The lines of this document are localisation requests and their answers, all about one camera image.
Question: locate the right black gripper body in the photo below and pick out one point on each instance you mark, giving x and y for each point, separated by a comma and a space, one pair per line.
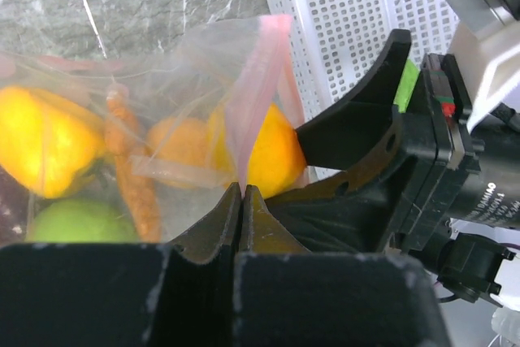
446, 171

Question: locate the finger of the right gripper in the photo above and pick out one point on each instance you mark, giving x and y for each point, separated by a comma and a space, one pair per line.
352, 211
349, 129

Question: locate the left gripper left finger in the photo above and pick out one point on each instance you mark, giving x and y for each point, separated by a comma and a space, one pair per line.
201, 285

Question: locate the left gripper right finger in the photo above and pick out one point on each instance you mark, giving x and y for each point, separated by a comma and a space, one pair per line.
265, 295

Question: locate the orange mango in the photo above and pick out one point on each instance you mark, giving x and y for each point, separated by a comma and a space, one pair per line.
276, 162

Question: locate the green apple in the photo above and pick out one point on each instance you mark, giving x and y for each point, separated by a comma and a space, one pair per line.
80, 220

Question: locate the clear zip top bag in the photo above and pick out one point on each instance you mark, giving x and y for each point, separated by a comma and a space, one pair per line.
240, 65

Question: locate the orange fried food piece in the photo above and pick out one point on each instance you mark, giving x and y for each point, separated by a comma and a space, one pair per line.
129, 153

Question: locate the yellow bell pepper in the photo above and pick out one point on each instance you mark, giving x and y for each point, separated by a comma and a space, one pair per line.
48, 143

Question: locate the purple eggplant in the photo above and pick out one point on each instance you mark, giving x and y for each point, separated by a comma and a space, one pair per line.
14, 210

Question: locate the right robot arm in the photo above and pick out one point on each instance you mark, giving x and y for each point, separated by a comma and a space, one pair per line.
469, 266

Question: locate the white plastic basket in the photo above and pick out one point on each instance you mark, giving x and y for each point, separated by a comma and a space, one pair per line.
335, 42

